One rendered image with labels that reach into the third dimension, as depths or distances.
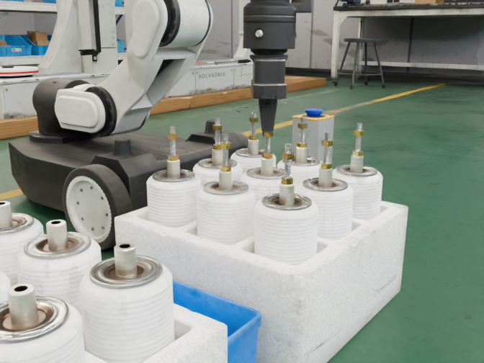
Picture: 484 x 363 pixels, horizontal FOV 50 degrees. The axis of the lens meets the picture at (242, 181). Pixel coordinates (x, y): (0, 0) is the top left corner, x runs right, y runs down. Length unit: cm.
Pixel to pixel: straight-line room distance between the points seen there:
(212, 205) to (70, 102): 83
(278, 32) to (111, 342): 54
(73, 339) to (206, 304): 35
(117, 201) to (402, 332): 64
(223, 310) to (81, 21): 265
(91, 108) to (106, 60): 180
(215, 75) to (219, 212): 315
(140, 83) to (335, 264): 79
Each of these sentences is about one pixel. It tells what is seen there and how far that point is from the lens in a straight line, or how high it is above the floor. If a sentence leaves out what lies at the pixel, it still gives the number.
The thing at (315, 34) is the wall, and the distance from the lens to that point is 656.
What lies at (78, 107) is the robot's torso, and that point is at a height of 29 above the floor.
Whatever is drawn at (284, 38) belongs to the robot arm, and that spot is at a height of 49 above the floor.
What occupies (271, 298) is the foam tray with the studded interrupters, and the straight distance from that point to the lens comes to 76.
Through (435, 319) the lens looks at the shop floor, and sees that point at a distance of 104.
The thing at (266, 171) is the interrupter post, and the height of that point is 26.
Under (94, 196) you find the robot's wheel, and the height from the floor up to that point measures 13.
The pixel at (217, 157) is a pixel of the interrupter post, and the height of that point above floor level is 27.
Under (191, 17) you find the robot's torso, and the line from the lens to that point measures 133.
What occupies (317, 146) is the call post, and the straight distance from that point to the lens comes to 118.
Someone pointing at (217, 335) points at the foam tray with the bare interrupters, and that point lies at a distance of 60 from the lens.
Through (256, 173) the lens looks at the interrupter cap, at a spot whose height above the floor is 25.
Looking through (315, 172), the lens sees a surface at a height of 24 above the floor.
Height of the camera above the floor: 49
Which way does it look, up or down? 16 degrees down
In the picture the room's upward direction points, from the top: straight up
